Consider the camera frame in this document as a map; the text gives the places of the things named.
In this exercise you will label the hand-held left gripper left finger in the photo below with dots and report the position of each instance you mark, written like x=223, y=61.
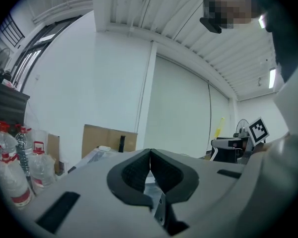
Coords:
x=89, y=207

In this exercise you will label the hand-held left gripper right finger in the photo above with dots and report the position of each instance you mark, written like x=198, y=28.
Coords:
x=213, y=190

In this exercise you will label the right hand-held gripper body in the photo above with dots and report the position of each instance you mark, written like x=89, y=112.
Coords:
x=258, y=131

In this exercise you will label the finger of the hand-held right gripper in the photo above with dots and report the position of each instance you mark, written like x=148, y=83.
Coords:
x=226, y=142

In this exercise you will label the white bottle brush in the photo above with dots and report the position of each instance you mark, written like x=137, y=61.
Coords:
x=221, y=126

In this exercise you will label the ceiling tube light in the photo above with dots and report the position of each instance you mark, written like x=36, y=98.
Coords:
x=272, y=78
x=262, y=21

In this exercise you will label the clear water jug red label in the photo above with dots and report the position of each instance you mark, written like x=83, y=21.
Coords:
x=43, y=167
x=2, y=140
x=24, y=139
x=10, y=180

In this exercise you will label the flat cardboard sheet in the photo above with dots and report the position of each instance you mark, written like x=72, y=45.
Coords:
x=53, y=152

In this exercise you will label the black faucet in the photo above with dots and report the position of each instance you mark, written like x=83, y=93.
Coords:
x=122, y=144

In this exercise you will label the person in black shirt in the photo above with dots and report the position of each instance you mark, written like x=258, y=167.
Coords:
x=290, y=38

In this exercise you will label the person's face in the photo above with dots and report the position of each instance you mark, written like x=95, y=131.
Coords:
x=233, y=6

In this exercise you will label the pink cloth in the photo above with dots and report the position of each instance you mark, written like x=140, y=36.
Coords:
x=8, y=84

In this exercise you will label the black framed glass door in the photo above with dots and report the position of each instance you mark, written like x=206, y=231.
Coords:
x=29, y=56

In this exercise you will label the black head-mounted camera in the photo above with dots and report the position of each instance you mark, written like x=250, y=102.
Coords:
x=211, y=26

